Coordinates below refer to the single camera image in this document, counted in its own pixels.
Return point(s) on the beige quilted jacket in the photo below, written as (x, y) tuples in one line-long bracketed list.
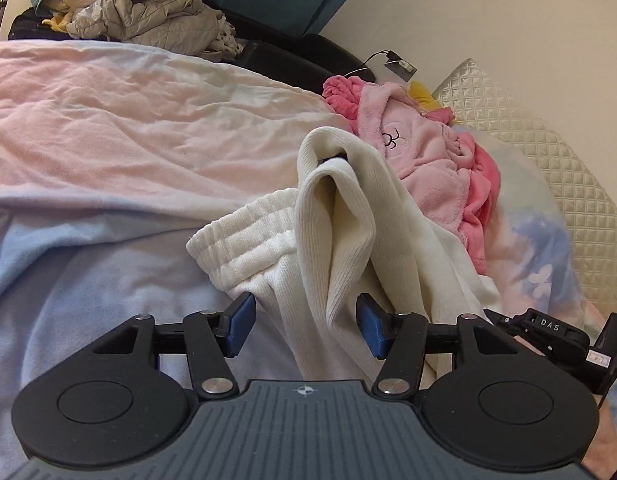
[(138, 15)]

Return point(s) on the yellow cloth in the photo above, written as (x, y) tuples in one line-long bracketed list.
[(56, 21)]

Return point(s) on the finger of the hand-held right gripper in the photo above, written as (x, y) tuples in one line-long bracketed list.
[(548, 327)]

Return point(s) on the yellow plush item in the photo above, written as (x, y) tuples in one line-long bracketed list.
[(421, 95)]

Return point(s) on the cream quilted headboard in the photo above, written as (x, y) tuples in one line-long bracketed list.
[(563, 160)]

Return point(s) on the person's right forearm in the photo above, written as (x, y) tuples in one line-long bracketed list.
[(613, 425)]

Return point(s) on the cream ribbed pants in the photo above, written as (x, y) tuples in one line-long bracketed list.
[(338, 240)]

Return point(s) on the pastel flower print pillow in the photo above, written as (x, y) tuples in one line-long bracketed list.
[(528, 240)]

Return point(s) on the pink fleece garment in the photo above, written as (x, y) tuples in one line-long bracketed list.
[(428, 160)]

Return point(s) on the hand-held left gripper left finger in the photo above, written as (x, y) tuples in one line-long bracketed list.
[(241, 322)]

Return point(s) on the black sofa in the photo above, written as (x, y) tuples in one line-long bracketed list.
[(288, 55)]

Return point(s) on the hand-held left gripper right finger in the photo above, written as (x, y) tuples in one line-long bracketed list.
[(371, 325)]

